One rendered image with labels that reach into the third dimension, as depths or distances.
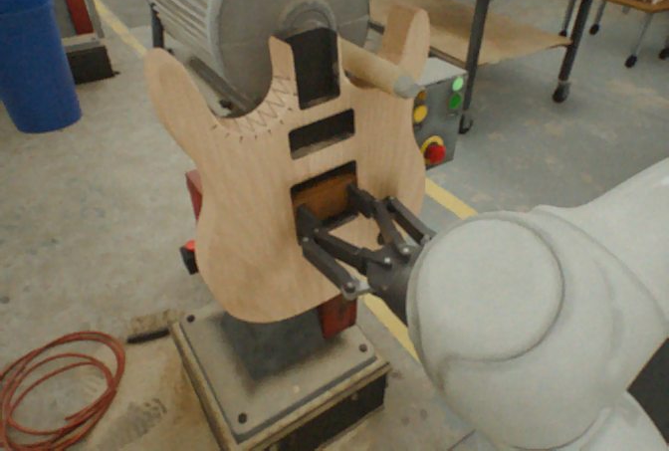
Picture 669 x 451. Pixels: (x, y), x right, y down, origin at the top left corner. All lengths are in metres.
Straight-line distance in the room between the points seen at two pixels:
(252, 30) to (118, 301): 1.61
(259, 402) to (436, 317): 1.15
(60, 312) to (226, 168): 1.72
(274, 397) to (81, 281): 1.17
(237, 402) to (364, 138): 0.94
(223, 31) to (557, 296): 0.55
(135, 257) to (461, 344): 2.12
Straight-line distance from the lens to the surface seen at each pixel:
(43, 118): 3.48
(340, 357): 1.43
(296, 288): 0.68
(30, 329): 2.19
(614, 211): 0.32
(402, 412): 1.69
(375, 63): 0.57
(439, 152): 0.95
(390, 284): 0.50
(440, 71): 0.96
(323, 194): 0.61
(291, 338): 1.37
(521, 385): 0.25
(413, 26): 0.60
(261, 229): 0.59
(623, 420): 0.42
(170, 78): 0.47
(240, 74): 0.70
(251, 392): 1.38
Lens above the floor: 1.47
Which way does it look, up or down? 37 degrees down
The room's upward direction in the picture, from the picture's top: straight up
